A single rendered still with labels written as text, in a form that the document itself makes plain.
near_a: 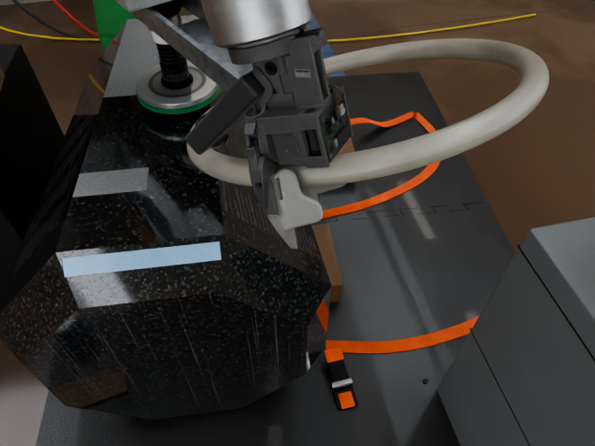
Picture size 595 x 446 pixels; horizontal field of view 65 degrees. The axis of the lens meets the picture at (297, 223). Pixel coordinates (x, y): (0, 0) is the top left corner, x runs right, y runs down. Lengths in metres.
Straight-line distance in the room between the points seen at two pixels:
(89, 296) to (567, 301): 0.92
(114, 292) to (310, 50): 0.74
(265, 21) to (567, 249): 0.80
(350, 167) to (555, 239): 0.66
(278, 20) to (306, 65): 0.04
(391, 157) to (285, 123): 0.11
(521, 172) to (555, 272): 1.57
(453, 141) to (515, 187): 1.99
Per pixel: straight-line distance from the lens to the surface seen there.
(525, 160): 2.64
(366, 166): 0.46
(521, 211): 2.36
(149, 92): 1.31
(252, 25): 0.41
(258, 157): 0.45
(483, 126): 0.51
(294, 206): 0.47
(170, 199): 1.07
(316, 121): 0.42
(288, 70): 0.43
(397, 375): 1.73
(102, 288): 1.04
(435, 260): 2.02
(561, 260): 1.03
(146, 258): 1.00
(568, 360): 1.07
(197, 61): 0.98
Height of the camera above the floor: 1.57
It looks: 49 degrees down
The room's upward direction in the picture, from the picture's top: straight up
